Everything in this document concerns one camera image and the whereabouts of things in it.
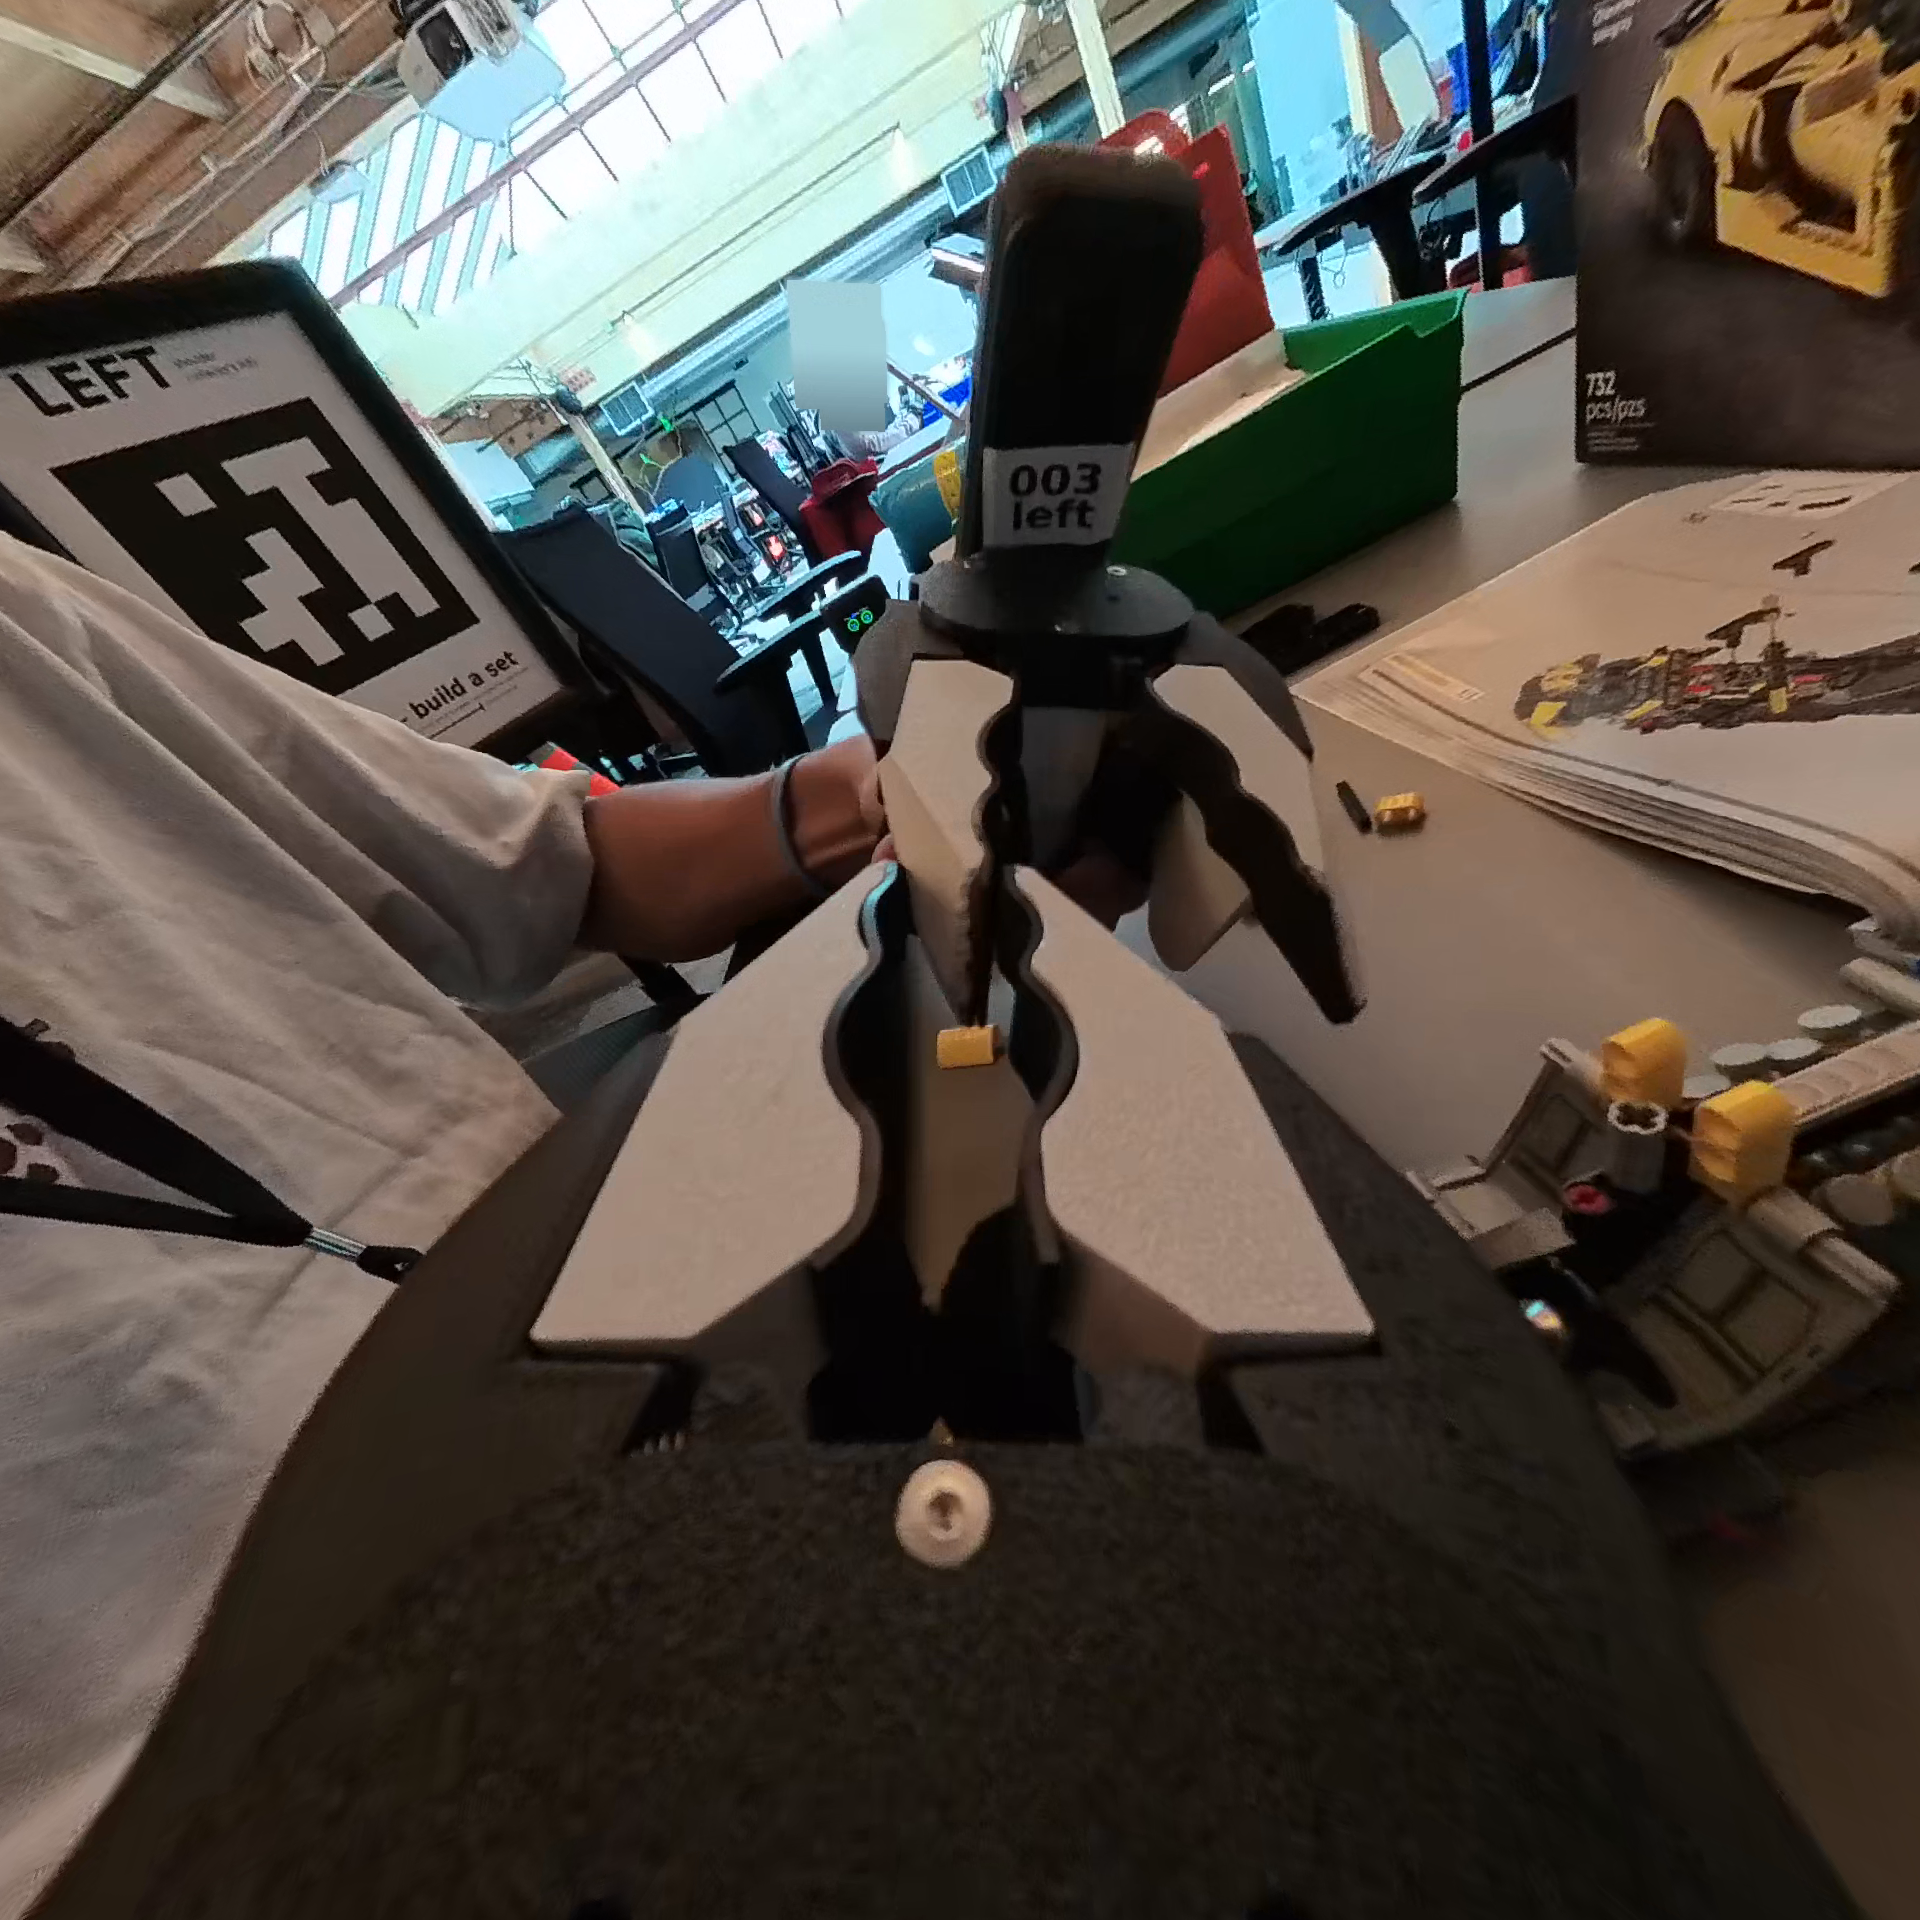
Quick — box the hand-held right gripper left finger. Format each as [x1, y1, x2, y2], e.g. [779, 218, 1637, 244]
[529, 867, 922, 1446]

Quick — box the red bag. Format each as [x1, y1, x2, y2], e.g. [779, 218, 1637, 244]
[1102, 108, 1278, 395]

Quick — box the person's left hand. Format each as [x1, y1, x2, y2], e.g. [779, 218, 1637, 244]
[815, 731, 906, 897]

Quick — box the person's left forearm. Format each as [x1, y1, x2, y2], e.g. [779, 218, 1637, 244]
[575, 772, 797, 962]

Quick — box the Lego Technic set box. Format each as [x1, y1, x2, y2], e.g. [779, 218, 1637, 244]
[1572, 0, 1920, 472]

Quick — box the black office chair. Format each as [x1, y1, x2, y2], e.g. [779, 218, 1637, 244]
[495, 503, 874, 783]

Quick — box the partly built lego car chassis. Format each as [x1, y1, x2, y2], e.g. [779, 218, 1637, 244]
[1410, 1001, 1920, 1503]

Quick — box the open instruction booklet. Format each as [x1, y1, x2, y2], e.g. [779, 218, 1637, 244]
[1294, 472, 1920, 962]

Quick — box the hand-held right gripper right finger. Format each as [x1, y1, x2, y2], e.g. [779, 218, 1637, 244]
[996, 867, 1378, 1446]

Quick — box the grey wristband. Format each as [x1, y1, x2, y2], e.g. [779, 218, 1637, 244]
[769, 758, 841, 903]

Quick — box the green box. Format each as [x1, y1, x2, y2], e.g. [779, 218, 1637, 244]
[1117, 288, 1469, 617]

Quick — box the long black lego beam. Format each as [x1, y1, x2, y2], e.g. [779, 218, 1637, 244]
[1241, 603, 1382, 674]

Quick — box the black strap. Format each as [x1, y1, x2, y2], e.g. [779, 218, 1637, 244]
[0, 1020, 425, 1286]

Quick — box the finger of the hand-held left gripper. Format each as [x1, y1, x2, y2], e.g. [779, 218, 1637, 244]
[874, 662, 1038, 1038]
[1147, 662, 1367, 1025]

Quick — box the ceiling mounted camera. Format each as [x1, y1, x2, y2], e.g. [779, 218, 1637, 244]
[394, 0, 565, 128]

